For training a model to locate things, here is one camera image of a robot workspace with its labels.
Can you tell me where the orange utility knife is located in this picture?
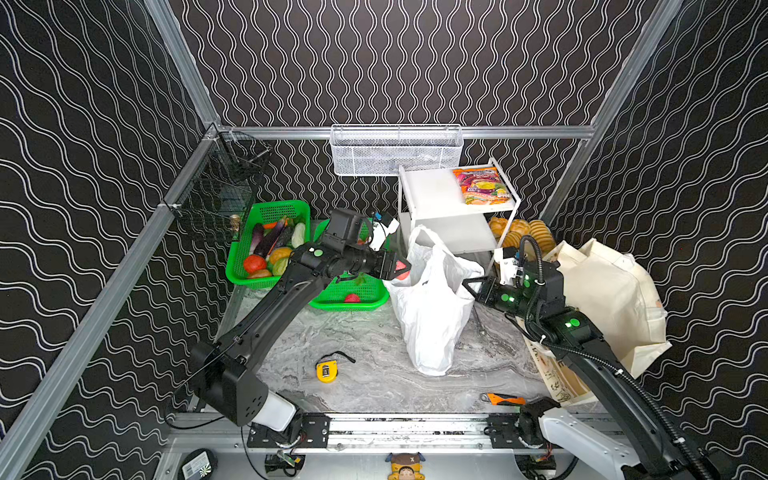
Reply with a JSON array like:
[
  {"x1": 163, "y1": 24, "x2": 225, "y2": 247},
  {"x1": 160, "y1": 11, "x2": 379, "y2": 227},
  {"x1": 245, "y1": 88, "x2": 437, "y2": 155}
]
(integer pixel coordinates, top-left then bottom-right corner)
[{"x1": 480, "y1": 392, "x2": 526, "y2": 406}]

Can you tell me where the white two-tier shelf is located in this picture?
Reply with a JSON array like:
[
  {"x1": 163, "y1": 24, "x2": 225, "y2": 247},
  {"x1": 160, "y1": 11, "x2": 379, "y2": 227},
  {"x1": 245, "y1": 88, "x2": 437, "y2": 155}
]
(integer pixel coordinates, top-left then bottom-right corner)
[{"x1": 398, "y1": 158, "x2": 522, "y2": 254}]

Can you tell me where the red apple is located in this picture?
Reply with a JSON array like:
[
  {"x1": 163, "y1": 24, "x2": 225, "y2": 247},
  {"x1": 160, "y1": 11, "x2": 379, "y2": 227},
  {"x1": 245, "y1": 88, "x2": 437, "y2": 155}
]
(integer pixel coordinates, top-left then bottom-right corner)
[{"x1": 395, "y1": 260, "x2": 411, "y2": 280}]

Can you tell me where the metal base rail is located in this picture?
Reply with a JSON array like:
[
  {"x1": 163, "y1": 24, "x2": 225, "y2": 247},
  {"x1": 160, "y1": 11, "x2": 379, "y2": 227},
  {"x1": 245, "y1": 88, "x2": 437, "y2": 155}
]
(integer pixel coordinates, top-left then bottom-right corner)
[{"x1": 166, "y1": 412, "x2": 547, "y2": 454}]

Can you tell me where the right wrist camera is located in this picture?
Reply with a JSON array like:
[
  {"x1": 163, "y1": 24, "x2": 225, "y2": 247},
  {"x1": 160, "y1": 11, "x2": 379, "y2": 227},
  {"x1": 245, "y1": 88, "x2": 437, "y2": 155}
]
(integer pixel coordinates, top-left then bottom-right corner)
[{"x1": 493, "y1": 246, "x2": 523, "y2": 286}]

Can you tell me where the red tomato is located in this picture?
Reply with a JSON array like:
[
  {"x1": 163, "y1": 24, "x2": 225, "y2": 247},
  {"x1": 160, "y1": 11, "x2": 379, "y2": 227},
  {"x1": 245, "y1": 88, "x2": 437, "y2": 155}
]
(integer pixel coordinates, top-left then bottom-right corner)
[{"x1": 243, "y1": 255, "x2": 267, "y2": 275}]

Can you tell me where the purple eggplant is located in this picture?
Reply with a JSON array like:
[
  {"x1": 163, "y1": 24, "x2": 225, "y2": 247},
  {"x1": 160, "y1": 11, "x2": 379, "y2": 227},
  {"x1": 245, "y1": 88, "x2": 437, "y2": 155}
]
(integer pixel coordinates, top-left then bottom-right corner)
[{"x1": 249, "y1": 223, "x2": 264, "y2": 255}]

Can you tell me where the orange snack bag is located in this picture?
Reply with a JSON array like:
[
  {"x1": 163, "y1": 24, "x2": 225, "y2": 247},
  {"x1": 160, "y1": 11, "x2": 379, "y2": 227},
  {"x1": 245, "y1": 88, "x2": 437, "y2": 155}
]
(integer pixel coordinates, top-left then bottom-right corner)
[{"x1": 452, "y1": 167, "x2": 512, "y2": 206}]

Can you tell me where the white plastic grocery bag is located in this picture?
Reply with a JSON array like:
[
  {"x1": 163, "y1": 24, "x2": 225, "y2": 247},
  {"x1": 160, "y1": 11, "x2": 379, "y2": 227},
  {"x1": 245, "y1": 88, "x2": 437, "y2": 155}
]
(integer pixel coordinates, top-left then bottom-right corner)
[{"x1": 384, "y1": 225, "x2": 484, "y2": 377}]

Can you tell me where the white bread tray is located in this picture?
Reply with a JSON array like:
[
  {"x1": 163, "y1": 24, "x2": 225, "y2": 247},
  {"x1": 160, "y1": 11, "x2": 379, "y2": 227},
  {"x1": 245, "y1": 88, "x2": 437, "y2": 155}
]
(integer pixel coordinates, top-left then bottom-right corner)
[{"x1": 488, "y1": 217, "x2": 556, "y2": 254}]

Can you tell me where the black wire basket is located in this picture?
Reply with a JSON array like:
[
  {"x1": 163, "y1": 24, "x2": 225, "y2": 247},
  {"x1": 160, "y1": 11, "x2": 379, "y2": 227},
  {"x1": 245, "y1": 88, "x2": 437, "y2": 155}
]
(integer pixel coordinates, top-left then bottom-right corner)
[{"x1": 170, "y1": 131, "x2": 274, "y2": 245}]

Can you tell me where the yellow tape measure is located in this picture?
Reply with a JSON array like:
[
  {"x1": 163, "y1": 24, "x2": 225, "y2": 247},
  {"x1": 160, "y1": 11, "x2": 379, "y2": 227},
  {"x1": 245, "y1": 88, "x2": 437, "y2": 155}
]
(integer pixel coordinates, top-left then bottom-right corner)
[{"x1": 315, "y1": 351, "x2": 356, "y2": 384}]

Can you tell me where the white wire basket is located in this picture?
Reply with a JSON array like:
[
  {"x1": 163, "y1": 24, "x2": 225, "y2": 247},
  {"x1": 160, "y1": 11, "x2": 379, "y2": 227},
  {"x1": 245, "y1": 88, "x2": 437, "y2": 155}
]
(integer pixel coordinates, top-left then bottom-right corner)
[{"x1": 329, "y1": 124, "x2": 464, "y2": 177}]

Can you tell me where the right green basket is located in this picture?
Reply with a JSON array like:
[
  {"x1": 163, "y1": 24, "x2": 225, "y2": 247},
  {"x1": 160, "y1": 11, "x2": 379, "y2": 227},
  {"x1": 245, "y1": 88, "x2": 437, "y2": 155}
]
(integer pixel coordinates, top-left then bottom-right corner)
[{"x1": 308, "y1": 218, "x2": 391, "y2": 311}]

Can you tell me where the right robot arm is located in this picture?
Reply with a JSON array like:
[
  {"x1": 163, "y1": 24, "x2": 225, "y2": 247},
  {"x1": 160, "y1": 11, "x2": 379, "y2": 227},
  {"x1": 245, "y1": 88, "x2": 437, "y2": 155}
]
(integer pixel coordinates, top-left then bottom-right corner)
[{"x1": 462, "y1": 260, "x2": 732, "y2": 479}]

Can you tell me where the cartoon figure toy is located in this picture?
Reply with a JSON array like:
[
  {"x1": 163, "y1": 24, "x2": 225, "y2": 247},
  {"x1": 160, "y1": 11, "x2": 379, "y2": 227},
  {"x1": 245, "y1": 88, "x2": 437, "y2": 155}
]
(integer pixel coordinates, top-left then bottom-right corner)
[{"x1": 385, "y1": 452, "x2": 425, "y2": 480}]

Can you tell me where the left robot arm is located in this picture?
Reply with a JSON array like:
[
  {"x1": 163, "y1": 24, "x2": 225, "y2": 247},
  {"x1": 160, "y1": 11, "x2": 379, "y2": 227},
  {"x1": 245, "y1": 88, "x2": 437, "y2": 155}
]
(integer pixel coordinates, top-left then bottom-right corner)
[{"x1": 188, "y1": 209, "x2": 411, "y2": 432}]

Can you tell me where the metal wrench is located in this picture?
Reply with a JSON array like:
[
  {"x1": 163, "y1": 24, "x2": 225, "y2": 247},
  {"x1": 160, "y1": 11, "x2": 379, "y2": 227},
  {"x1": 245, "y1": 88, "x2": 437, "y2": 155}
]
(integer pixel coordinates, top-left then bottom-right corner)
[{"x1": 472, "y1": 306, "x2": 487, "y2": 336}]

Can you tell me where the cream canvas tote bag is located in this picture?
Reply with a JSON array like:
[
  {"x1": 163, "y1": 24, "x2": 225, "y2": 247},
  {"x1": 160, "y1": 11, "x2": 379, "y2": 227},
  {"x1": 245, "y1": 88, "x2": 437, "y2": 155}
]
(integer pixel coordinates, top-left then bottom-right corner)
[{"x1": 542, "y1": 238, "x2": 671, "y2": 378}]

